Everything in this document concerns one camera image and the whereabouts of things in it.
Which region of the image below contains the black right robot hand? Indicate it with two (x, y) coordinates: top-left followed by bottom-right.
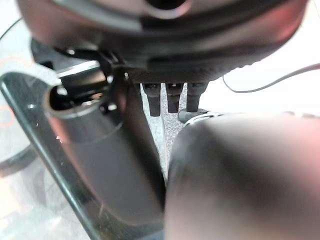
(16, 0), (310, 227)

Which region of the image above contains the robot leg, dark grey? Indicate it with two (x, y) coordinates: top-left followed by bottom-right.
(164, 108), (320, 240)

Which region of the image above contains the round dark-rimmed disc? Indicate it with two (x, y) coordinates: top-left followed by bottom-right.
(0, 17), (48, 179)

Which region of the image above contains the thin grey cable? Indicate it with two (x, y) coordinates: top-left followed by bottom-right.
(221, 63), (320, 94)

